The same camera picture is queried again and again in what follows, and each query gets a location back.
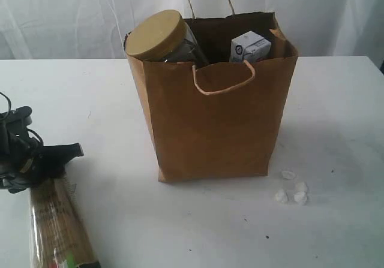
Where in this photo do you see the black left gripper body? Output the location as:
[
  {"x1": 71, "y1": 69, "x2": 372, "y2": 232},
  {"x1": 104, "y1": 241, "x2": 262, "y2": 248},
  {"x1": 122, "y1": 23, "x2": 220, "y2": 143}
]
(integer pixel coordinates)
[{"x1": 1, "y1": 127, "x2": 60, "y2": 193}]

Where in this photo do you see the spaghetti packet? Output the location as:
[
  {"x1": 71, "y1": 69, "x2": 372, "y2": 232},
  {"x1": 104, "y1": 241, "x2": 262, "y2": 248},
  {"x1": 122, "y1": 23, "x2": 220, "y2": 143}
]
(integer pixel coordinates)
[{"x1": 29, "y1": 177, "x2": 101, "y2": 267}]

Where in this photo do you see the clear nut jar gold lid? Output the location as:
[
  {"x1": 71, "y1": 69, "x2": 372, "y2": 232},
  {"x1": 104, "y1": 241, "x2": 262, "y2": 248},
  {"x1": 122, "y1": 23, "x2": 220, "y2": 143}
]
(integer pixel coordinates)
[{"x1": 124, "y1": 10, "x2": 209, "y2": 67}]

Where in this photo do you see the white printed snack pouch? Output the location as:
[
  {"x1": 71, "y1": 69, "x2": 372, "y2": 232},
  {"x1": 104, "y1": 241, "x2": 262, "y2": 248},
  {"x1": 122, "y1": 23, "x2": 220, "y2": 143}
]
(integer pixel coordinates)
[{"x1": 229, "y1": 31, "x2": 272, "y2": 63}]

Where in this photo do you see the brown paper shopping bag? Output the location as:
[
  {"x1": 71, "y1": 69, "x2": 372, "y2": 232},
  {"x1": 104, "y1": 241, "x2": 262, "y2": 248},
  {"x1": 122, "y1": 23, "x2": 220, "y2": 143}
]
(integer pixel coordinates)
[{"x1": 125, "y1": 12, "x2": 298, "y2": 183}]

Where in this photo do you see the white backdrop curtain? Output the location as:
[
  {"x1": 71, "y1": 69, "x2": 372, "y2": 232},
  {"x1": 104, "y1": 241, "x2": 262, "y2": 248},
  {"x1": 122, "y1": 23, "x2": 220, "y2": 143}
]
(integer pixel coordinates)
[{"x1": 1, "y1": 0, "x2": 383, "y2": 65}]

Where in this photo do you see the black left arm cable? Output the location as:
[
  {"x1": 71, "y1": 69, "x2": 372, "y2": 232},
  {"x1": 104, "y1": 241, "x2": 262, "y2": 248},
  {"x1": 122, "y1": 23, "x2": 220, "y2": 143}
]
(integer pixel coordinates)
[{"x1": 0, "y1": 91, "x2": 44, "y2": 149}]

